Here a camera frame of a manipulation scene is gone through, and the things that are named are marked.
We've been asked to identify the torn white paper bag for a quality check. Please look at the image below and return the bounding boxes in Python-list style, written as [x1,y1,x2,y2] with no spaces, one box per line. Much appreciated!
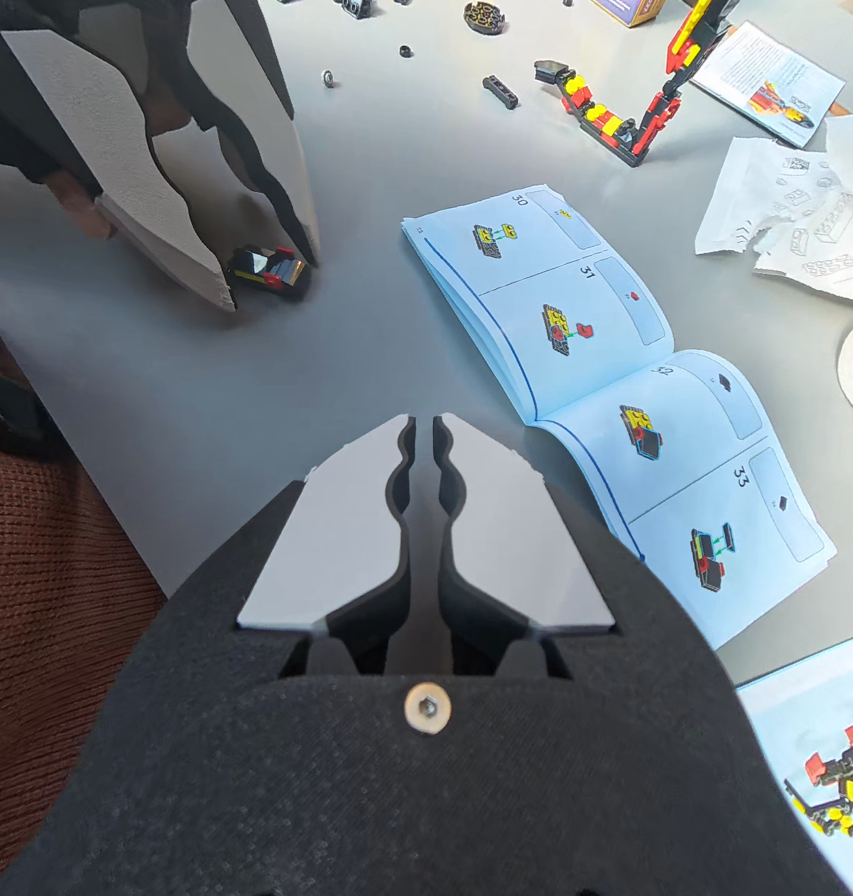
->
[752,111,853,307]

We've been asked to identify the closed blue instruction booklet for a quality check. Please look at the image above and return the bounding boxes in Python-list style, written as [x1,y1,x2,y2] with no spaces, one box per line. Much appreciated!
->
[734,629,853,896]

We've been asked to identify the white blue printed leaflet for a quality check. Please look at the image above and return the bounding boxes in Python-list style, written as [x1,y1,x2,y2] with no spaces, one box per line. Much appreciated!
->
[692,21,847,149]

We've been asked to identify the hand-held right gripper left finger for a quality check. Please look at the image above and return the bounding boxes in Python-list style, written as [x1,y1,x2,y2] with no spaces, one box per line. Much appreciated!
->
[236,413,418,655]

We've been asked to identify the round printed brick tile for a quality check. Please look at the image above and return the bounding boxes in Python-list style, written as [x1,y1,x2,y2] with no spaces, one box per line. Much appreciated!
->
[463,0,509,36]

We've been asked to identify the blue instruction booklet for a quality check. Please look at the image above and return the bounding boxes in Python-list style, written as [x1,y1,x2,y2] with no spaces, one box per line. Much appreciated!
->
[734,629,853,896]
[400,183,839,652]

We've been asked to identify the torn white paper piece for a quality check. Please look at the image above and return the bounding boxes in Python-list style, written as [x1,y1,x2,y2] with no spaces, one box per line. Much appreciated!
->
[694,135,832,259]

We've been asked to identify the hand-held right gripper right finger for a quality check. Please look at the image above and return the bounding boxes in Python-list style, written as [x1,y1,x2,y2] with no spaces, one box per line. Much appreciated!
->
[431,413,618,655]

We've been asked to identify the red yellow black brick model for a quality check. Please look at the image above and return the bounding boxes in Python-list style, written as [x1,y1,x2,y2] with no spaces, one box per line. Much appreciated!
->
[533,0,739,169]

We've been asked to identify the colourful brick set box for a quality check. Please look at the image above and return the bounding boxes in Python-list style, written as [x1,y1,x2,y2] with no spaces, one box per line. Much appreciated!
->
[589,0,669,29]

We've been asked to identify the small black brick assembly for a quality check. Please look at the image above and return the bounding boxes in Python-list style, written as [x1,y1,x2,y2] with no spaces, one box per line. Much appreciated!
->
[227,245,313,302]

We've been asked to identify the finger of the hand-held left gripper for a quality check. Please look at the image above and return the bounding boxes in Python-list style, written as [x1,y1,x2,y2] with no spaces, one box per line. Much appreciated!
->
[187,0,324,270]
[1,28,237,314]

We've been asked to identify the person's left hand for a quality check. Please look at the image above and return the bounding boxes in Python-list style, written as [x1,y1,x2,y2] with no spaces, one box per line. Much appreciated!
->
[49,168,119,242]

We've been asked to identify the black body strap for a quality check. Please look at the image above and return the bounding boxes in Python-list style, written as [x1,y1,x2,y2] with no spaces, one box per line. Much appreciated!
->
[0,374,53,459]

